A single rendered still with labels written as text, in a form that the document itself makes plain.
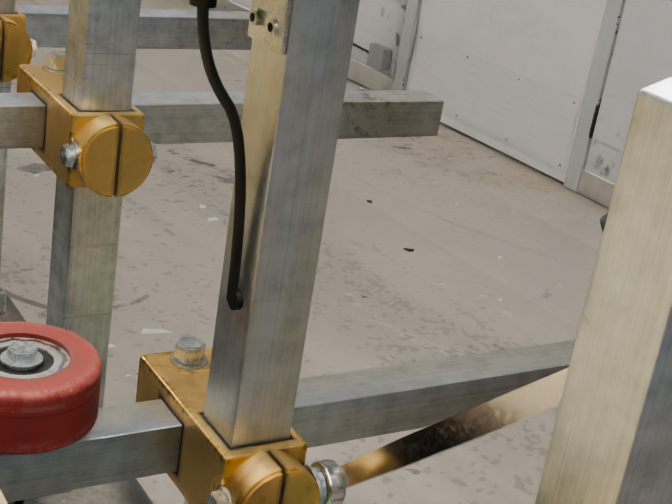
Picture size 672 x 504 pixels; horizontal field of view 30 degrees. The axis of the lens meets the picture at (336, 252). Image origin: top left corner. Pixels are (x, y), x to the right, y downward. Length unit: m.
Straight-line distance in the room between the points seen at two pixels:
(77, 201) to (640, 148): 0.52
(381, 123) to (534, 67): 3.20
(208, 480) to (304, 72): 0.22
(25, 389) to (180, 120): 0.33
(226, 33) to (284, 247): 0.59
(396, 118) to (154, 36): 0.27
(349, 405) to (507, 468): 1.69
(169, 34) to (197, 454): 0.56
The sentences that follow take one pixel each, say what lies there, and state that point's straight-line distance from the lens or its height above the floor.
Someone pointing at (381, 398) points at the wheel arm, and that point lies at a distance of 0.75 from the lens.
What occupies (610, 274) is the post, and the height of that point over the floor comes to 1.07.
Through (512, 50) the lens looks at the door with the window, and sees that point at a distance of 4.25.
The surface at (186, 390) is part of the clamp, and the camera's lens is 0.71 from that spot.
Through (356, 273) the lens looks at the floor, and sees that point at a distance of 3.12.
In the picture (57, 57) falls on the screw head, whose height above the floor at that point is 0.98.
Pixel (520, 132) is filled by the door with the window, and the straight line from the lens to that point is 4.23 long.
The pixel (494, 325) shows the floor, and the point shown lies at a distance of 2.98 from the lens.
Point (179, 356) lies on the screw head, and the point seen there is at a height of 0.88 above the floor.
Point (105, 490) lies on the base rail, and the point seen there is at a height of 0.70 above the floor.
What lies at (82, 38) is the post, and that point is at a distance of 0.82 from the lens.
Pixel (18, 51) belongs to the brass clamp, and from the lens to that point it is 1.04.
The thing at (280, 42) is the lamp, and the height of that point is 1.09.
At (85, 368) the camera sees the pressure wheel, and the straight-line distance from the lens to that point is 0.64.
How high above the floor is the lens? 1.22
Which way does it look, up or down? 22 degrees down
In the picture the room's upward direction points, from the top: 9 degrees clockwise
